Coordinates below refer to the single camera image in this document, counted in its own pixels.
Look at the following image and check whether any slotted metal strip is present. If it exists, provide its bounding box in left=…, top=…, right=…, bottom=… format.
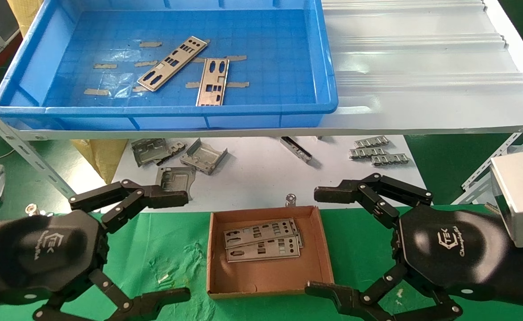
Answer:
left=349, top=147, right=388, bottom=160
left=354, top=136, right=390, bottom=149
left=371, top=153, right=410, bottom=167

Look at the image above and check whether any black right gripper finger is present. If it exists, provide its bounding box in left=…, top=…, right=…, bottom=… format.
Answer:
left=313, top=173, right=434, bottom=228
left=305, top=263, right=463, bottom=321

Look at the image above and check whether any shallow brown cardboard box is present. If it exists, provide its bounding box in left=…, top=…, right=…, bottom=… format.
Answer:
left=206, top=206, right=335, bottom=299

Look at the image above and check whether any flat grey metal bracket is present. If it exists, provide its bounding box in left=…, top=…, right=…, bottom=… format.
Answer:
left=155, top=166, right=197, bottom=201

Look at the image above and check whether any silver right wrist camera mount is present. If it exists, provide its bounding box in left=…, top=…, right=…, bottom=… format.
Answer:
left=490, top=149, right=523, bottom=249

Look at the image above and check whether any white slotted shelf post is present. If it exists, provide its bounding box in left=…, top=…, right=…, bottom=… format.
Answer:
left=0, top=91, right=77, bottom=199
left=461, top=129, right=523, bottom=206

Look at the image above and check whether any white corrugated shelf board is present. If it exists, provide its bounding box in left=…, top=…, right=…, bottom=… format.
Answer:
left=3, top=0, right=523, bottom=141

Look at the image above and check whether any blue plastic tray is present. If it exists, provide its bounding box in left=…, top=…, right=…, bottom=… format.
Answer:
left=0, top=0, right=339, bottom=131

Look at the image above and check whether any narrow metal rail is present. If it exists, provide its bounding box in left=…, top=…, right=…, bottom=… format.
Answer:
left=280, top=136, right=313, bottom=164

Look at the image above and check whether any silver metal IO shield plate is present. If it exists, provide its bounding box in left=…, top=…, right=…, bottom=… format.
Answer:
left=223, top=218, right=299, bottom=249
left=137, top=36, right=209, bottom=92
left=196, top=58, right=230, bottom=107
left=226, top=235, right=302, bottom=263

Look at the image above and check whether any green cloth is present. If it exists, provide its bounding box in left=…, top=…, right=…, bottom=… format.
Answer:
left=0, top=205, right=523, bottom=321

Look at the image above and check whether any yellow woven bag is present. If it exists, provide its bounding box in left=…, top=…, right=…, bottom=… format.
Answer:
left=71, top=139, right=129, bottom=184

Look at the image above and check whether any U-shaped grey metal bracket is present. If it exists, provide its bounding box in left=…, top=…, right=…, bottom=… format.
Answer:
left=180, top=138, right=229, bottom=176

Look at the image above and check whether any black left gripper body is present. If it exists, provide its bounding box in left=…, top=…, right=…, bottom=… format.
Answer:
left=0, top=210, right=109, bottom=309

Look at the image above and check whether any folded grey metal bracket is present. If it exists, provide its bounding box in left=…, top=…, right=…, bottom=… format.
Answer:
left=131, top=138, right=169, bottom=168

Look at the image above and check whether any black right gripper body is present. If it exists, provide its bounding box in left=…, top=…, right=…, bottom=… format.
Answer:
left=393, top=204, right=523, bottom=309

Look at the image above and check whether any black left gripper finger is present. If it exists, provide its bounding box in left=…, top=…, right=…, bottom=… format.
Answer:
left=33, top=269, right=191, bottom=321
left=69, top=179, right=189, bottom=234

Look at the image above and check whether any tan woven sack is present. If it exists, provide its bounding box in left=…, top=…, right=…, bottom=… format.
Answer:
left=7, top=0, right=44, bottom=37

